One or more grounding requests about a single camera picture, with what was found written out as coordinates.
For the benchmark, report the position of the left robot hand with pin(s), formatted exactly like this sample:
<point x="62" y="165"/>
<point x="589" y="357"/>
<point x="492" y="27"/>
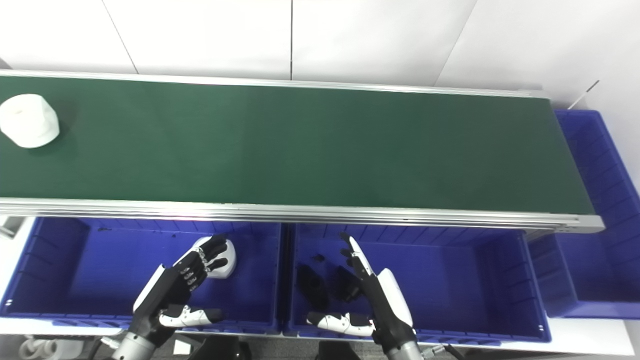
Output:
<point x="167" y="295"/>

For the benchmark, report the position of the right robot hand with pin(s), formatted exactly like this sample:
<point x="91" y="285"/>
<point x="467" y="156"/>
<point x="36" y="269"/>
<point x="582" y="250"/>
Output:
<point x="387" y="305"/>

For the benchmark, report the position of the white round plastic part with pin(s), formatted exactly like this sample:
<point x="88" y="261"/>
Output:
<point x="29" y="121"/>
<point x="228" y="263"/>

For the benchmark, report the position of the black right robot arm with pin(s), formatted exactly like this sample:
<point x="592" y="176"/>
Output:
<point x="402" y="352"/>

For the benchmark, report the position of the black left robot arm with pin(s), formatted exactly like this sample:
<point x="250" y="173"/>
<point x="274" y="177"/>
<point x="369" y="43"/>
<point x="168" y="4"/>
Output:
<point x="132" y="349"/>

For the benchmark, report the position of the black plastic part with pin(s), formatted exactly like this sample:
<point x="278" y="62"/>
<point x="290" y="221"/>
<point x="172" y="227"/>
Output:
<point x="346" y="285"/>
<point x="312" y="286"/>

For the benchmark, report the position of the blue plastic bin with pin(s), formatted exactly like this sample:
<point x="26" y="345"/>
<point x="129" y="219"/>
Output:
<point x="450" y="285"/>
<point x="590" y="270"/>
<point x="100" y="270"/>

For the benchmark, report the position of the green conveyor belt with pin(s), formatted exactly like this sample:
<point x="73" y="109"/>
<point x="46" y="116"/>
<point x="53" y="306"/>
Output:
<point x="350" y="215"/>
<point x="300" y="150"/>

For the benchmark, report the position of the aluminium conveyor leg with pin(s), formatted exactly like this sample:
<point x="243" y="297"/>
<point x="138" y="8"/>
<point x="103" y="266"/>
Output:
<point x="7" y="227"/>

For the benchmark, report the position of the black robot leg cover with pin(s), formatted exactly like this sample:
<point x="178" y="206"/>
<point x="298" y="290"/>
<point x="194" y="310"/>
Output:
<point x="220" y="351"/>
<point x="337" y="352"/>

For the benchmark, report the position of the thin white stick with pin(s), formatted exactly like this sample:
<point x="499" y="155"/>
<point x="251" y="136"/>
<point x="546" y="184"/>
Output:
<point x="582" y="95"/>

